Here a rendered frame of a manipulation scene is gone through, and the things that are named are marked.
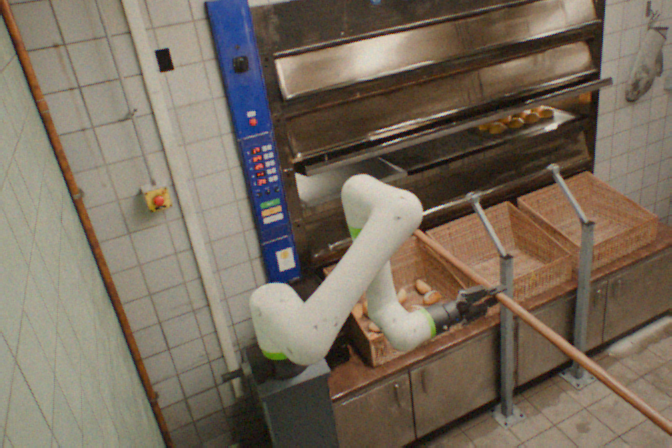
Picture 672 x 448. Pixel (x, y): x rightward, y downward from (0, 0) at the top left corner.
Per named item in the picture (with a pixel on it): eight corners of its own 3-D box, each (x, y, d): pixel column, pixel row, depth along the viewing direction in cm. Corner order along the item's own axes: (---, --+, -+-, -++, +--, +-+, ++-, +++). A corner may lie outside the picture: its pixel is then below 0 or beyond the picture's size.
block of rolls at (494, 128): (433, 114, 356) (433, 106, 354) (491, 97, 372) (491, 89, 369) (494, 136, 305) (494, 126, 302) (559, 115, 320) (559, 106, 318)
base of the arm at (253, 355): (228, 401, 146) (223, 385, 144) (219, 367, 159) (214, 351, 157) (318, 368, 153) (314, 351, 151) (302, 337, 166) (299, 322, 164)
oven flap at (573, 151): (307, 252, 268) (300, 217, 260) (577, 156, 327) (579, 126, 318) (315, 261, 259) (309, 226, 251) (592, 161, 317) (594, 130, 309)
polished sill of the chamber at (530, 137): (299, 213, 258) (297, 206, 257) (580, 122, 318) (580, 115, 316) (303, 218, 253) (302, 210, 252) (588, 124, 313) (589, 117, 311)
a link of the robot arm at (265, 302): (278, 373, 145) (265, 316, 137) (252, 344, 157) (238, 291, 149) (318, 349, 151) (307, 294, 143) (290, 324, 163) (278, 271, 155)
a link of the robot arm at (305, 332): (287, 363, 127) (418, 187, 136) (255, 331, 140) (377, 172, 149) (319, 382, 135) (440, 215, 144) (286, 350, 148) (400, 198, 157)
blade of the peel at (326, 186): (407, 175, 271) (407, 170, 270) (306, 207, 254) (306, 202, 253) (373, 155, 302) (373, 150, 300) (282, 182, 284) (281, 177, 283)
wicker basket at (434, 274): (328, 312, 277) (320, 267, 265) (421, 276, 295) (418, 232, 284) (372, 370, 236) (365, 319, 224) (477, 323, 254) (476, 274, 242)
